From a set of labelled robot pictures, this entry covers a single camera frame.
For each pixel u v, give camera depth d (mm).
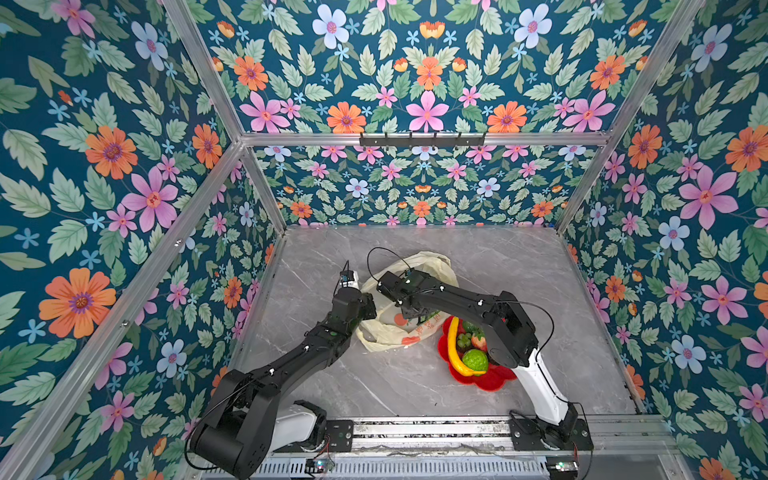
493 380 786
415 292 651
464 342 838
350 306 654
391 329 862
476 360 800
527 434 734
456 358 818
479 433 750
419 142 927
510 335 545
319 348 614
